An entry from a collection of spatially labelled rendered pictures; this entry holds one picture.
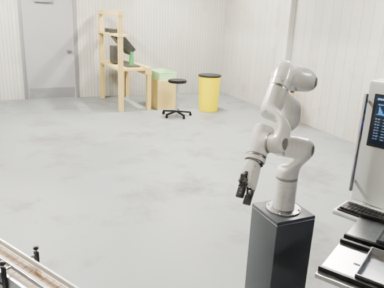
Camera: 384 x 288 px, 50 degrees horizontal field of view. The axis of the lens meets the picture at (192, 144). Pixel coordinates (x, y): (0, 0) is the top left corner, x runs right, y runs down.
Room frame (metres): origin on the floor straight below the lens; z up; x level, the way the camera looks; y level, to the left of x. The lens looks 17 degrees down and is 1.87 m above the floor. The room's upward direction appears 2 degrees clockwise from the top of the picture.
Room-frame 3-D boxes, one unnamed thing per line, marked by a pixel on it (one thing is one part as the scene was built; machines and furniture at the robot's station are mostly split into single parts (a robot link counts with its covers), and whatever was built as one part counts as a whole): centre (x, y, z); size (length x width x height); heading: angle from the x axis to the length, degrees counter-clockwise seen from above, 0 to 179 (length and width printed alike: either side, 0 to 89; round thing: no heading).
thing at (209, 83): (8.35, -0.30, 0.37); 0.47 x 0.46 x 0.73; 113
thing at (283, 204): (2.08, -0.52, 0.95); 0.19 x 0.19 x 0.18
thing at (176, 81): (7.74, 0.35, 0.35); 0.58 x 0.55 x 0.70; 159
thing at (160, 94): (8.75, 1.25, 0.95); 1.53 x 1.31 x 1.90; 24
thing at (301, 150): (2.06, -0.55, 1.16); 0.19 x 0.12 x 0.24; 63
